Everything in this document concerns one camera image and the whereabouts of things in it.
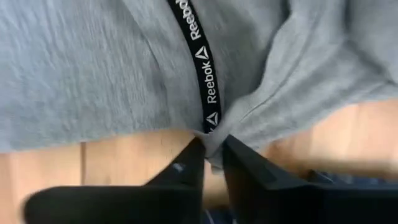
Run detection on grey garment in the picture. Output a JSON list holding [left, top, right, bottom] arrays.
[[0, 0, 398, 170]]

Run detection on blue plaid pajama pants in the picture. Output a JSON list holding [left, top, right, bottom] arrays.
[[201, 170, 398, 224]]

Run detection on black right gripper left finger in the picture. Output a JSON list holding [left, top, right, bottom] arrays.
[[23, 138, 206, 224]]

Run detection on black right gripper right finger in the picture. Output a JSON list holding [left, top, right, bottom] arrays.
[[222, 134, 398, 224]]

